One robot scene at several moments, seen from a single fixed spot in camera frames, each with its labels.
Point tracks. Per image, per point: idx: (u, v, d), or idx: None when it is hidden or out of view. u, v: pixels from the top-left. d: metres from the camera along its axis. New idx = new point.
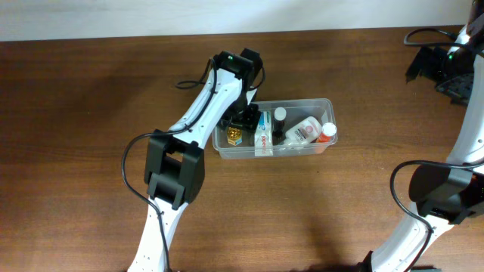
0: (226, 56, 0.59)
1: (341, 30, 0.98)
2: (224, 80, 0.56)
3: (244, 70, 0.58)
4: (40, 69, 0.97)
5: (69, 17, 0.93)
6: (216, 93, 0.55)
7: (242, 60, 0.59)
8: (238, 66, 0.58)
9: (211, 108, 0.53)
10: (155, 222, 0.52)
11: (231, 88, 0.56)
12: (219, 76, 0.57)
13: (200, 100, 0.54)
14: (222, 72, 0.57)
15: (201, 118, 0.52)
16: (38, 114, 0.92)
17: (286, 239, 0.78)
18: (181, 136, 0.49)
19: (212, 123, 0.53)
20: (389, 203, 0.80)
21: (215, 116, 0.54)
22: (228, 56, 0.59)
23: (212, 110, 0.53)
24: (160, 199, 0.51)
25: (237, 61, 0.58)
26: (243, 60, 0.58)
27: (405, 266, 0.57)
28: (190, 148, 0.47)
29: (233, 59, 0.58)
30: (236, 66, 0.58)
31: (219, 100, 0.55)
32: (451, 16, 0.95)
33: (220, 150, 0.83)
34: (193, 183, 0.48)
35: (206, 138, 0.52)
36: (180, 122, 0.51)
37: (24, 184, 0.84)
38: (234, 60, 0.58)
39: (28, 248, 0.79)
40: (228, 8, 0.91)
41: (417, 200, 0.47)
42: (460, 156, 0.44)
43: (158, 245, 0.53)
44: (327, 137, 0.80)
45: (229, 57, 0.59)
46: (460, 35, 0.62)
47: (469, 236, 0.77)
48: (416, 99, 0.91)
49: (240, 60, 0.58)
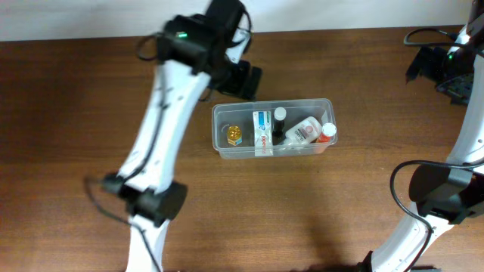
0: (175, 29, 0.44)
1: (341, 31, 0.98)
2: (178, 79, 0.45)
3: (201, 55, 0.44)
4: (39, 69, 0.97)
5: (69, 18, 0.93)
6: (169, 105, 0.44)
7: (197, 37, 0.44)
8: (197, 45, 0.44)
9: (163, 130, 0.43)
10: (138, 238, 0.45)
11: (187, 92, 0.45)
12: (170, 75, 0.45)
13: (150, 123, 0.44)
14: (177, 60, 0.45)
15: (154, 150, 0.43)
16: (38, 115, 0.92)
17: (286, 239, 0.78)
18: (136, 180, 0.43)
19: (172, 146, 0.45)
20: (389, 203, 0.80)
21: (175, 136, 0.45)
22: (180, 29, 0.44)
23: (168, 130, 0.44)
24: (141, 217, 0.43)
25: (193, 37, 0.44)
26: (199, 39, 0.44)
27: (405, 266, 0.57)
28: (150, 193, 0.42)
29: (187, 34, 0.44)
30: (191, 47, 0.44)
31: (173, 116, 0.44)
32: (451, 16, 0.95)
33: (220, 150, 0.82)
34: (165, 214, 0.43)
35: (167, 172, 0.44)
36: (131, 165, 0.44)
37: (23, 184, 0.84)
38: (188, 36, 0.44)
39: (28, 248, 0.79)
40: None
41: (417, 200, 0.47)
42: (460, 156, 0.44)
43: (147, 260, 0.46)
44: (327, 137, 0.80)
45: (182, 32, 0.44)
46: (459, 35, 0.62)
47: (470, 236, 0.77)
48: (417, 98, 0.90)
49: (197, 35, 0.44)
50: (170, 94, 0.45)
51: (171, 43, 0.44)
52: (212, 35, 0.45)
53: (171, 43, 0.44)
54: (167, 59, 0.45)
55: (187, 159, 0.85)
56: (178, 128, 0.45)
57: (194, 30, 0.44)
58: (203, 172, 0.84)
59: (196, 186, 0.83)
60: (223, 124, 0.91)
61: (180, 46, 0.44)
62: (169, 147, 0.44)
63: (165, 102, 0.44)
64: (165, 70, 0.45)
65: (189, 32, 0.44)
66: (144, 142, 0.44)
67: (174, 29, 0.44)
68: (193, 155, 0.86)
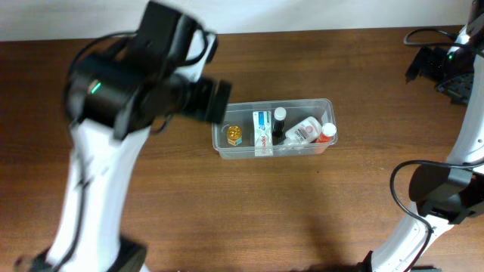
0: (88, 75, 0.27)
1: (342, 30, 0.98)
2: (100, 151, 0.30)
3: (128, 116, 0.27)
4: (38, 69, 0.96)
5: (69, 16, 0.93)
6: (91, 181, 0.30)
7: (119, 87, 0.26)
8: (117, 94, 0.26)
9: (88, 214, 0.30)
10: None
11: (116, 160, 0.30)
12: (91, 137, 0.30)
13: (72, 202, 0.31)
14: (91, 118, 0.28)
15: (79, 241, 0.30)
16: (37, 114, 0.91)
17: (286, 239, 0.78)
18: None
19: (107, 229, 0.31)
20: (389, 203, 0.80)
21: (107, 217, 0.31)
22: (94, 73, 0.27)
23: (94, 213, 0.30)
24: None
25: (113, 80, 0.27)
26: (121, 88, 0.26)
27: (405, 266, 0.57)
28: None
29: (103, 78, 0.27)
30: (110, 103, 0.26)
31: (100, 194, 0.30)
32: (451, 16, 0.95)
33: (220, 150, 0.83)
34: None
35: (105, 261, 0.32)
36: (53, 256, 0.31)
37: (23, 184, 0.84)
38: (107, 80, 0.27)
39: (27, 248, 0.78)
40: (228, 8, 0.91)
41: (417, 200, 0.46)
42: (460, 156, 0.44)
43: None
44: (327, 137, 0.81)
45: (96, 77, 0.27)
46: (459, 35, 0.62)
47: (470, 236, 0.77)
48: (416, 98, 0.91)
49: (119, 78, 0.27)
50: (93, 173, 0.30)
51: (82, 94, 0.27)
52: (144, 75, 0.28)
53: (84, 95, 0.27)
54: (81, 118, 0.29)
55: (187, 159, 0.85)
56: (108, 208, 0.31)
57: (115, 75, 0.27)
58: (203, 172, 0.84)
59: (197, 186, 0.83)
60: (223, 124, 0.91)
61: (94, 98, 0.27)
62: (100, 233, 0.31)
63: (86, 176, 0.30)
64: (79, 137, 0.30)
65: (107, 73, 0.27)
66: (64, 228, 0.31)
67: (85, 70, 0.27)
68: (193, 155, 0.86)
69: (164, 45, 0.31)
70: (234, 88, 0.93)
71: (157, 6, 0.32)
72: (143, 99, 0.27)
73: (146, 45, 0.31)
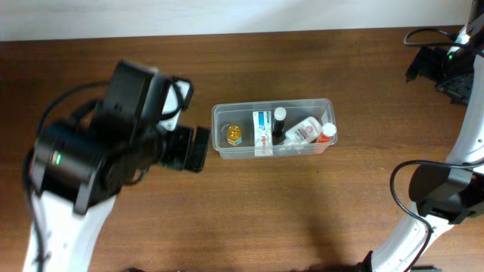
0: (55, 148, 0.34)
1: (341, 30, 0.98)
2: (60, 214, 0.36)
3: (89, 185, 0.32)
4: (38, 69, 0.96)
5: (69, 16, 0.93)
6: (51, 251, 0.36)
7: (81, 159, 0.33)
8: (82, 165, 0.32)
9: None
10: None
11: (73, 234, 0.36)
12: (47, 211, 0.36)
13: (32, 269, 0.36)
14: (53, 190, 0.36)
15: None
16: (38, 114, 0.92)
17: (286, 239, 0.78)
18: None
19: None
20: (389, 203, 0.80)
21: None
22: (62, 143, 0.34)
23: None
24: None
25: (79, 149, 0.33)
26: (82, 163, 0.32)
27: (405, 266, 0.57)
28: None
29: (71, 147, 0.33)
30: (74, 169, 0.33)
31: (60, 261, 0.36)
32: (451, 16, 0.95)
33: (221, 150, 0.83)
34: None
35: None
36: None
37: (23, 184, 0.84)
38: (73, 150, 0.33)
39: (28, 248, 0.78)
40: (228, 9, 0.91)
41: (417, 200, 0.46)
42: (460, 156, 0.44)
43: None
44: (327, 137, 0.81)
45: (65, 146, 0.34)
46: (459, 35, 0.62)
47: (470, 236, 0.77)
48: (416, 98, 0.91)
49: (82, 149, 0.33)
50: (52, 230, 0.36)
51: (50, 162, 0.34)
52: (107, 146, 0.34)
53: (49, 165, 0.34)
54: (43, 184, 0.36)
55: None
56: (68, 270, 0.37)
57: (79, 149, 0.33)
58: (203, 172, 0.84)
59: (197, 186, 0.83)
60: (223, 124, 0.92)
61: (63, 166, 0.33)
62: None
63: (47, 248, 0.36)
64: (39, 208, 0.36)
65: (74, 143, 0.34)
66: None
67: (55, 142, 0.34)
68: None
69: (132, 110, 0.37)
70: (234, 88, 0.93)
71: (124, 71, 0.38)
72: (106, 169, 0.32)
73: (115, 109, 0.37)
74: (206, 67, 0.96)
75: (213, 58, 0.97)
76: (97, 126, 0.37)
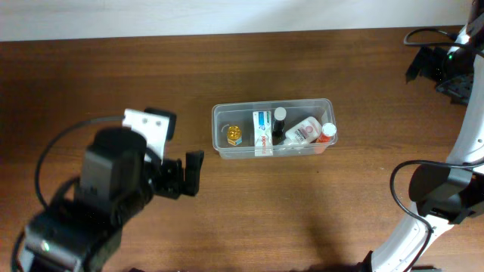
0: (41, 237, 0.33)
1: (341, 30, 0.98)
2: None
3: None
4: (38, 69, 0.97)
5: (69, 16, 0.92)
6: None
7: (64, 251, 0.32)
8: (66, 254, 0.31)
9: None
10: None
11: None
12: None
13: None
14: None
15: None
16: (38, 114, 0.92)
17: (286, 239, 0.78)
18: None
19: None
20: (389, 203, 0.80)
21: None
22: (44, 235, 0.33)
23: None
24: None
25: (63, 239, 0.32)
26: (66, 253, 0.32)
27: (405, 265, 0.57)
28: None
29: (52, 240, 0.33)
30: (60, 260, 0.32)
31: None
32: (450, 16, 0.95)
33: (221, 150, 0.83)
34: None
35: None
36: None
37: (23, 184, 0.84)
38: (54, 243, 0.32)
39: None
40: (228, 8, 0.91)
41: (417, 200, 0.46)
42: (460, 155, 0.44)
43: None
44: (326, 137, 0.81)
45: (48, 238, 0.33)
46: (459, 35, 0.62)
47: (469, 236, 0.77)
48: (416, 98, 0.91)
49: (65, 240, 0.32)
50: None
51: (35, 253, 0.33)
52: (93, 233, 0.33)
53: (37, 251, 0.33)
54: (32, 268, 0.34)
55: None
56: None
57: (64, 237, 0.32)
58: (203, 172, 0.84)
59: None
60: (223, 124, 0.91)
61: (46, 257, 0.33)
62: None
63: None
64: None
65: (57, 234, 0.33)
66: None
67: (38, 233, 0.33)
68: None
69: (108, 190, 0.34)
70: (234, 88, 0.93)
71: (101, 146, 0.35)
72: (91, 257, 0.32)
73: (91, 191, 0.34)
74: (206, 67, 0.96)
75: (213, 58, 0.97)
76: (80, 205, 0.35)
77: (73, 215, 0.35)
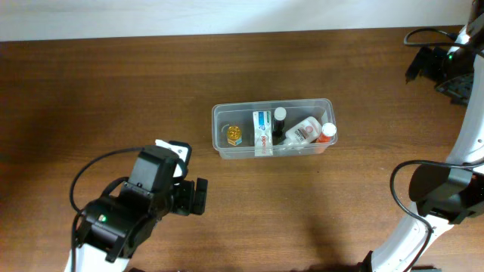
0: (97, 213, 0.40)
1: (341, 31, 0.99)
2: (93, 265, 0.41)
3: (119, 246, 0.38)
4: (38, 69, 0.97)
5: (69, 17, 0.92)
6: None
7: (117, 224, 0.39)
8: (119, 227, 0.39)
9: None
10: None
11: None
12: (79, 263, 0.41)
13: None
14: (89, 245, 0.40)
15: None
16: (39, 114, 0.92)
17: (286, 239, 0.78)
18: None
19: None
20: (389, 203, 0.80)
21: None
22: (98, 213, 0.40)
23: None
24: None
25: (116, 216, 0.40)
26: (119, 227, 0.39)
27: (405, 266, 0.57)
28: None
29: (106, 217, 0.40)
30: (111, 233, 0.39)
31: None
32: (450, 16, 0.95)
33: (221, 150, 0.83)
34: None
35: None
36: None
37: (23, 185, 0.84)
38: (107, 220, 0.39)
39: (27, 249, 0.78)
40: (228, 9, 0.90)
41: (417, 200, 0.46)
42: (460, 155, 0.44)
43: None
44: (326, 137, 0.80)
45: (102, 216, 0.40)
46: (459, 35, 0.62)
47: (469, 236, 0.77)
48: (416, 98, 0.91)
49: (117, 217, 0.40)
50: None
51: (89, 227, 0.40)
52: (138, 215, 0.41)
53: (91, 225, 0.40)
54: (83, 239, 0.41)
55: None
56: None
57: (117, 214, 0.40)
58: (203, 172, 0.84)
59: None
60: (223, 124, 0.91)
61: (100, 229, 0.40)
62: None
63: None
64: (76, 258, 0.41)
65: (110, 213, 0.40)
66: None
67: (94, 211, 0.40)
68: (193, 155, 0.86)
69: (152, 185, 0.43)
70: (234, 88, 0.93)
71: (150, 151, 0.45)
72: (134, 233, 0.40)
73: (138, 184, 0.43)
74: (206, 67, 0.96)
75: (213, 59, 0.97)
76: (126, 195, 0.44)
77: (120, 202, 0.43)
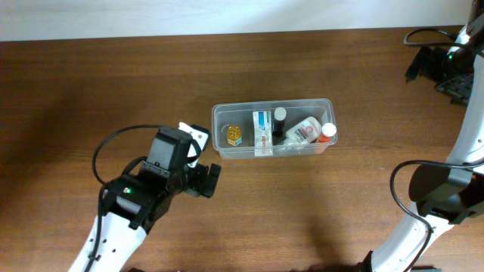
0: (122, 186, 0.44)
1: (341, 31, 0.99)
2: (119, 230, 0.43)
3: (143, 215, 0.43)
4: (39, 69, 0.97)
5: (68, 16, 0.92)
6: (98, 258, 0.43)
7: (141, 196, 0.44)
8: (141, 199, 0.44)
9: None
10: None
11: (120, 248, 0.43)
12: (106, 227, 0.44)
13: (79, 264, 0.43)
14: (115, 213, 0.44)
15: None
16: (39, 114, 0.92)
17: (286, 239, 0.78)
18: None
19: None
20: (389, 203, 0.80)
21: None
22: (123, 186, 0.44)
23: None
24: None
25: (140, 190, 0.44)
26: (142, 197, 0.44)
27: (405, 266, 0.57)
28: None
29: (131, 190, 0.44)
30: (134, 203, 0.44)
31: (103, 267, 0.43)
32: (449, 16, 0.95)
33: (221, 150, 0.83)
34: None
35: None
36: None
37: (23, 184, 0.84)
38: (131, 193, 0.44)
39: (27, 248, 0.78)
40: (228, 9, 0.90)
41: (417, 200, 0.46)
42: (460, 156, 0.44)
43: None
44: (327, 137, 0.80)
45: (126, 189, 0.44)
46: (459, 35, 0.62)
47: (469, 236, 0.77)
48: (416, 98, 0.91)
49: (140, 192, 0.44)
50: (107, 239, 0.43)
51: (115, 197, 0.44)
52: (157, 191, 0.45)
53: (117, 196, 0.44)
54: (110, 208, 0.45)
55: None
56: None
57: (140, 188, 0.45)
58: None
59: None
60: (223, 124, 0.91)
61: (125, 199, 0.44)
62: None
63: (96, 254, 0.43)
64: (104, 222, 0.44)
65: (134, 186, 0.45)
66: None
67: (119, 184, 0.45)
68: None
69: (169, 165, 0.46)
70: (234, 88, 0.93)
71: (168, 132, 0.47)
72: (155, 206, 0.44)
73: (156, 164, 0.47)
74: (206, 67, 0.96)
75: (213, 59, 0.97)
76: (145, 174, 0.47)
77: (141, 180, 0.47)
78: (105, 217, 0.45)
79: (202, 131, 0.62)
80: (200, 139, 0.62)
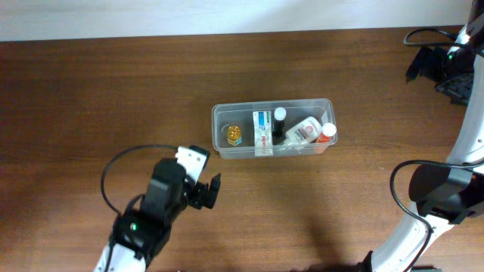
0: (127, 224, 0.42)
1: (341, 31, 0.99)
2: (127, 261, 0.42)
3: (145, 254, 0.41)
4: (39, 69, 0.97)
5: (69, 16, 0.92)
6: None
7: (144, 236, 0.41)
8: (144, 239, 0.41)
9: None
10: None
11: None
12: (114, 258, 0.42)
13: None
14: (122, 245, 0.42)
15: None
16: (39, 114, 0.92)
17: (286, 239, 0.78)
18: None
19: None
20: (389, 203, 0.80)
21: None
22: (128, 224, 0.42)
23: None
24: None
25: (144, 227, 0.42)
26: (145, 237, 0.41)
27: (405, 265, 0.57)
28: None
29: (136, 227, 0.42)
30: (138, 242, 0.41)
31: None
32: (449, 16, 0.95)
33: (221, 150, 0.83)
34: None
35: None
36: None
37: (23, 184, 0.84)
38: (137, 229, 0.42)
39: (27, 248, 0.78)
40: (228, 9, 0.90)
41: (417, 200, 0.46)
42: (460, 156, 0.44)
43: None
44: (327, 137, 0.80)
45: (131, 224, 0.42)
46: (459, 35, 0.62)
47: (469, 236, 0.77)
48: (416, 98, 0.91)
49: (143, 230, 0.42)
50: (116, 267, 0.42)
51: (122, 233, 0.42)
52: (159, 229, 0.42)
53: (122, 233, 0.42)
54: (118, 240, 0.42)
55: None
56: None
57: (144, 227, 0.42)
58: (203, 172, 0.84)
59: None
60: (223, 124, 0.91)
61: (129, 238, 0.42)
62: None
63: None
64: (113, 252, 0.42)
65: (138, 224, 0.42)
66: None
67: (124, 220, 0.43)
68: None
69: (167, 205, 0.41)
70: (234, 88, 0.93)
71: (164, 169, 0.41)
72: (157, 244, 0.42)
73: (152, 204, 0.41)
74: (206, 67, 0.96)
75: (213, 59, 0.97)
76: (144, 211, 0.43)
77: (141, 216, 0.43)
78: (114, 248, 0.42)
79: (200, 153, 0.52)
80: (198, 163, 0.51)
